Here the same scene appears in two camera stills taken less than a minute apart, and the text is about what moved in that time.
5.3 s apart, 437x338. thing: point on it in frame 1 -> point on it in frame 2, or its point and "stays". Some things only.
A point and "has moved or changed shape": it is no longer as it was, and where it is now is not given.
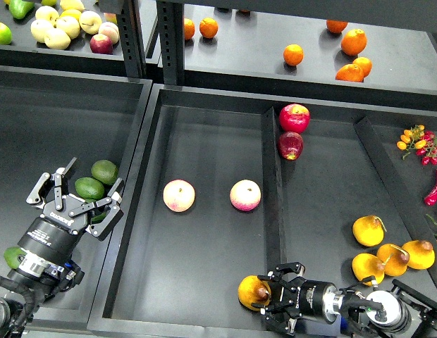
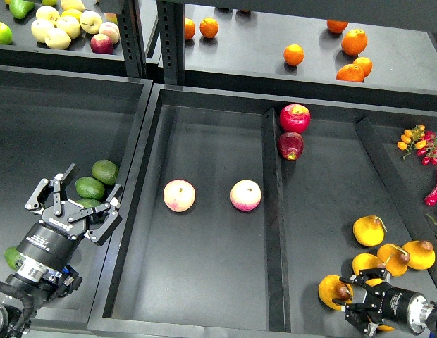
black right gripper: (312, 299) -> (394, 305)
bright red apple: (294, 117) stays
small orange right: (364, 65) stays
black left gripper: (56, 232) stays
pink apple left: (179, 195) stays
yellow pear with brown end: (253, 290) has moved or changed shape
